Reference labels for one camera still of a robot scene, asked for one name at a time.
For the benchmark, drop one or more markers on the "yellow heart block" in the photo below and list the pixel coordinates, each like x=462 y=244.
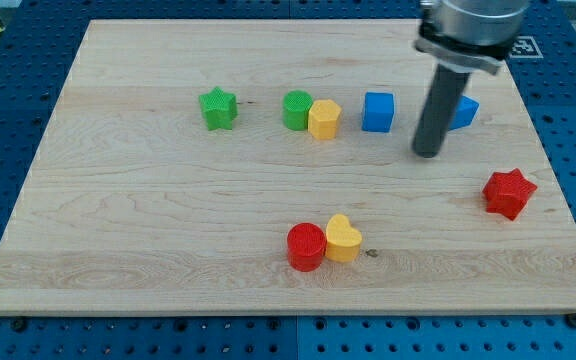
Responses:
x=343 y=240

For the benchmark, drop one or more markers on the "blue cube block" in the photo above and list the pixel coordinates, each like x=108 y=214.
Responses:
x=378 y=112

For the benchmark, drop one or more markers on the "blue triangular block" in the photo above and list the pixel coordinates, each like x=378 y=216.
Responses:
x=465 y=113

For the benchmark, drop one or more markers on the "red star block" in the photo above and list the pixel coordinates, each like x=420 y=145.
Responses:
x=507 y=193

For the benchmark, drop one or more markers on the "light wooden board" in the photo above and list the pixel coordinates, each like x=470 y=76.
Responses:
x=133 y=207

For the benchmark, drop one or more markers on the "white fiducial marker tag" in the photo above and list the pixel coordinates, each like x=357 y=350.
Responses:
x=525 y=47

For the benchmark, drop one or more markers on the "green star block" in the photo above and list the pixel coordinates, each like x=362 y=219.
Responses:
x=218 y=108

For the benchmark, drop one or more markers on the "yellow hexagon block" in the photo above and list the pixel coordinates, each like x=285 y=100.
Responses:
x=323 y=119

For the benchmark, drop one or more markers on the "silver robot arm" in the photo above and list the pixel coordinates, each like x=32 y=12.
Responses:
x=469 y=35

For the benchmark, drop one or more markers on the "green cylinder block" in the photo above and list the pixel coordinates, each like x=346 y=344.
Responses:
x=295 y=108

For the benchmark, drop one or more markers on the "red cylinder block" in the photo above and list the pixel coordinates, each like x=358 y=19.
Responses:
x=306 y=244

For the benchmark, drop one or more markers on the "dark grey cylindrical pointer rod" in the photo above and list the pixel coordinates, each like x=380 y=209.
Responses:
x=443 y=97

